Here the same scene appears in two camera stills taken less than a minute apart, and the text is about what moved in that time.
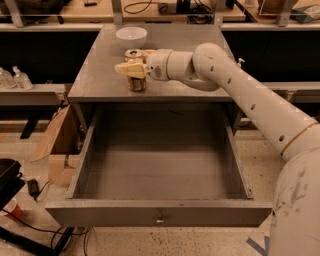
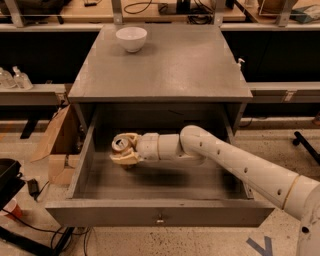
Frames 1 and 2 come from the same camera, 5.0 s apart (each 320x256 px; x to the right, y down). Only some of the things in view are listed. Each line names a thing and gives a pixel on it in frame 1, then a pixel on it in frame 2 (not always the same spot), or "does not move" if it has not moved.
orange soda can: x=135 y=55 -> x=120 y=144
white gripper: x=158 y=64 -> x=148 y=147
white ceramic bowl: x=131 y=37 does not move
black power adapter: x=33 y=187 does not move
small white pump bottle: x=240 y=60 does not move
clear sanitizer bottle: x=21 y=80 does not move
